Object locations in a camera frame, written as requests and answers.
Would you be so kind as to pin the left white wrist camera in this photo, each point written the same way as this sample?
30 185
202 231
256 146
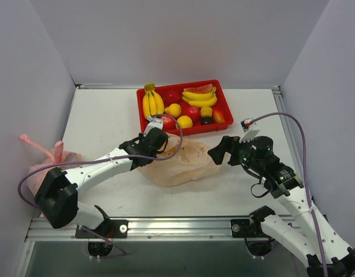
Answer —
153 122

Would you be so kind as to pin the orange plastic bag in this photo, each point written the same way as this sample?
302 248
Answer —
190 162

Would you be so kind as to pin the watermelon slice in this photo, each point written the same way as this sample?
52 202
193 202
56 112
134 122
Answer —
201 89

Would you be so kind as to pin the red plastic tray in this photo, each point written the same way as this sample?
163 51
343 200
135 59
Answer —
197 127

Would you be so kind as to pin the yellow banana bunch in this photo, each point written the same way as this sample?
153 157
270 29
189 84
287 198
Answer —
152 103
200 100

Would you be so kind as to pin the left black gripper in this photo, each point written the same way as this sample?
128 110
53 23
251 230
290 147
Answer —
155 141

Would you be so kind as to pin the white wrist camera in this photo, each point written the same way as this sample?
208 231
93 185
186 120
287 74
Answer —
153 122
250 129

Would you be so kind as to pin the dark purple plum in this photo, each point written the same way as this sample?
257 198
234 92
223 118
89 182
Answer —
206 121

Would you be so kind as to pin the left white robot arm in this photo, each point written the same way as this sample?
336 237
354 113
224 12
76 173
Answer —
58 195

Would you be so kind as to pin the red yellow mango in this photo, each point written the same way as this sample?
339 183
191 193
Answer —
218 115

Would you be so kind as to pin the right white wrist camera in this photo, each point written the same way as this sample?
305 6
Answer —
250 129

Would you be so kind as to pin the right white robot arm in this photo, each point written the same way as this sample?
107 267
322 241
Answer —
316 244

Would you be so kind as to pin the right yellow banana bunch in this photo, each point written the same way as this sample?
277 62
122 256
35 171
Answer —
200 100

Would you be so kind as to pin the yellow pear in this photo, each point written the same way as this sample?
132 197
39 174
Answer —
185 122

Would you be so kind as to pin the yellow lemon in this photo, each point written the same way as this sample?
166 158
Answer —
173 110

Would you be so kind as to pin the left yellow banana bunch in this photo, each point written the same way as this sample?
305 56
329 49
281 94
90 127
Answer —
152 103

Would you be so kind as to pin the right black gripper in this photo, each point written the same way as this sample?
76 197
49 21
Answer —
231 148

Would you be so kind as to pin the dark red apple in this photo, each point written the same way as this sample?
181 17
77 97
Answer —
171 97

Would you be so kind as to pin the pink plastic bag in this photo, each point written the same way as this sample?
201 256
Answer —
55 156

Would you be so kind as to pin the aluminium mounting rail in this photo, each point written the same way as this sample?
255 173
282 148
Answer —
145 228

